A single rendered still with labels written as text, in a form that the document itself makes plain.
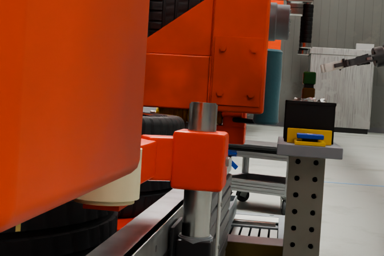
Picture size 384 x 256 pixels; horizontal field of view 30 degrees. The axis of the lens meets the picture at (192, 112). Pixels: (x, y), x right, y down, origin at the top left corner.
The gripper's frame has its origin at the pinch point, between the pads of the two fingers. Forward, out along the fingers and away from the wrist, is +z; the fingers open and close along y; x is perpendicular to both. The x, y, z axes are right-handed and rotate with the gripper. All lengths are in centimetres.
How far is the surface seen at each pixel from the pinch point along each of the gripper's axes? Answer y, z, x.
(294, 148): 80, 25, 20
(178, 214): 163, 51, 19
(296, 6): -9.2, 6.1, -25.6
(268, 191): -92, 28, 54
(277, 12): 10.4, 15.7, -22.8
